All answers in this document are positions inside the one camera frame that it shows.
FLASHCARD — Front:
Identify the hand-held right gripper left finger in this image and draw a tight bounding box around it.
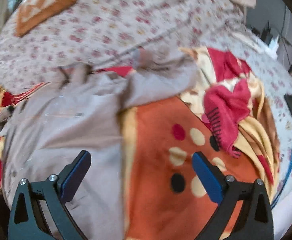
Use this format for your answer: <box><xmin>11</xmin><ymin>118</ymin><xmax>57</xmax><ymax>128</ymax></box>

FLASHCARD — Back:
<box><xmin>8</xmin><ymin>150</ymin><xmax>92</xmax><ymax>240</ymax></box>

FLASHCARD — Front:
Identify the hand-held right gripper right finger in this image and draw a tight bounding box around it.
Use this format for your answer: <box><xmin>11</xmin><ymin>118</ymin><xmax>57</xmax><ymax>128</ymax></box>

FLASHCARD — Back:
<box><xmin>191</xmin><ymin>151</ymin><xmax>274</xmax><ymax>240</ymax></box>

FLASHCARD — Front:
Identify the beige jacket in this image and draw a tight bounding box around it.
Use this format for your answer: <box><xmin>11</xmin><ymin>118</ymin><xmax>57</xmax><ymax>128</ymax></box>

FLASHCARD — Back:
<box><xmin>0</xmin><ymin>47</ymin><xmax>201</xmax><ymax>240</ymax></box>

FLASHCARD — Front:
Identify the orange red printed blanket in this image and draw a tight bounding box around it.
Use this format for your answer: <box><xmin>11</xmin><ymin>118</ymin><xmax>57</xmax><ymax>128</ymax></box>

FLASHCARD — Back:
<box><xmin>0</xmin><ymin>46</ymin><xmax>281</xmax><ymax>240</ymax></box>

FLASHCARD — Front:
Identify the floral quilt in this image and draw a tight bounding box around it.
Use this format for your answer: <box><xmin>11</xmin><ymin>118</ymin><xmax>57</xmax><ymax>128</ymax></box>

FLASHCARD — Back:
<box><xmin>0</xmin><ymin>0</ymin><xmax>247</xmax><ymax>93</ymax></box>

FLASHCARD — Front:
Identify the orange checkered cushion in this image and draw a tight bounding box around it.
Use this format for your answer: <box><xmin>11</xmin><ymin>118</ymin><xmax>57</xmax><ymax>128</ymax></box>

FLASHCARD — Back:
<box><xmin>13</xmin><ymin>0</ymin><xmax>81</xmax><ymax>38</ymax></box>

